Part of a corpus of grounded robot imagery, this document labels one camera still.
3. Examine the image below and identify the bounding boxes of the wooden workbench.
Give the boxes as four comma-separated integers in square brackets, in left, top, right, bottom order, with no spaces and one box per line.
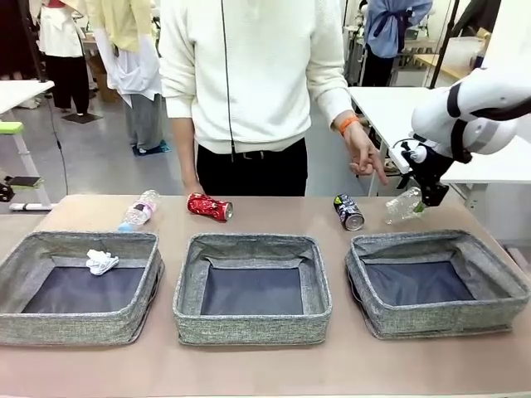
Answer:
[414,52,476,90]

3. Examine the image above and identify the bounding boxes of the large white table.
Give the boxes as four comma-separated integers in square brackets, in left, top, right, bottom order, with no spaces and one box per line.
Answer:
[347,85,531,198]

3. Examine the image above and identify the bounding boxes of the person's right hand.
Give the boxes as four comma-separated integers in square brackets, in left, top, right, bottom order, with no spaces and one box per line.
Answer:
[182,177,205,197]

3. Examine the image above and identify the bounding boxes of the person's left hand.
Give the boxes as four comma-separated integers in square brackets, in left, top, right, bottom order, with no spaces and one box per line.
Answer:
[342,122,390,187]

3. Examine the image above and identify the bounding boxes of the black stand pole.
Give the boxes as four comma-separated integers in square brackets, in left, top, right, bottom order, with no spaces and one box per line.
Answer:
[20,0,47,82]
[428,0,460,91]

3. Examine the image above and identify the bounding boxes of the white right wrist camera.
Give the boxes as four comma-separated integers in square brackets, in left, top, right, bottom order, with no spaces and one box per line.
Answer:
[400,138,428,163]

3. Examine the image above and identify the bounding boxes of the crushed red soda can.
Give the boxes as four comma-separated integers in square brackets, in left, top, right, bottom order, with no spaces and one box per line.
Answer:
[187,192,235,224]

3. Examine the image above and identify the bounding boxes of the white paper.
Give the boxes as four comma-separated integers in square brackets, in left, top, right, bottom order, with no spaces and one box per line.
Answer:
[85,249,120,277]

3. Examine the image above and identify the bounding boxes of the white knit sweater torso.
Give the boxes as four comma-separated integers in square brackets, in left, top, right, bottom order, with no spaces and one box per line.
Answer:
[159,0,357,154]

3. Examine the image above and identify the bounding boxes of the grey fabric basket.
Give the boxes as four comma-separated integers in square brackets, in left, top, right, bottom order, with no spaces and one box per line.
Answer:
[0,231,165,347]
[344,230,531,342]
[173,233,334,346]

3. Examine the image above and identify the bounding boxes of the black purple drink can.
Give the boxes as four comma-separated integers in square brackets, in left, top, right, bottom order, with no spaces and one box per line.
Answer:
[334,193,366,231]

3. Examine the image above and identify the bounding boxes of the white storage bin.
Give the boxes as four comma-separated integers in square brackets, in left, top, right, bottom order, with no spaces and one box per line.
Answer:
[450,36,486,75]

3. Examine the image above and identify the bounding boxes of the bystander in yellow jacket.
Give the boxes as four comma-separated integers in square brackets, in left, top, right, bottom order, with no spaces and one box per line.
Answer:
[89,0,165,155]

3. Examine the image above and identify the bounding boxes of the bystander in blue shirt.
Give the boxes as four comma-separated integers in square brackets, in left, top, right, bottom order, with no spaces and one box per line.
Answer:
[363,0,433,88]

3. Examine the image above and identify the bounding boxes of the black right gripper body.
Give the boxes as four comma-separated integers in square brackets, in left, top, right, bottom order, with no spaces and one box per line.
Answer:
[409,143,455,188]

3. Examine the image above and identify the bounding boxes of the small white table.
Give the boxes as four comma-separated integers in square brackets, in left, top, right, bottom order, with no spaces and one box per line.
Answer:
[0,80,55,212]

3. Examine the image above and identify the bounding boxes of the crushed clear plastic bottle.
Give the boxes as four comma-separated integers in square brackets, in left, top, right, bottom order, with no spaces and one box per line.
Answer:
[384,186,426,226]

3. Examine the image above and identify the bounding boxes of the person's right forearm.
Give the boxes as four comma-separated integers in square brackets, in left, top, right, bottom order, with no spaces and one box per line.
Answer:
[172,117,200,186]

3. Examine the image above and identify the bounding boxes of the thin black chest cable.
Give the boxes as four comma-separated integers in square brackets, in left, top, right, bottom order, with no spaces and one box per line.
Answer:
[222,0,236,163]

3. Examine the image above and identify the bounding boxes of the orange wrist watch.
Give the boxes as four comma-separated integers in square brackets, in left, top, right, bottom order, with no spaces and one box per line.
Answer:
[338,115,360,136]

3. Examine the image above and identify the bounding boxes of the clear bottle pink label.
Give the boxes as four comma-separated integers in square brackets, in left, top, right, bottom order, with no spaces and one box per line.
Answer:
[118,189,162,232]

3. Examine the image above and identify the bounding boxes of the brown cardboard box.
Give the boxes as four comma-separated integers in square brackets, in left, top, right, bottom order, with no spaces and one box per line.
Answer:
[88,56,122,104]

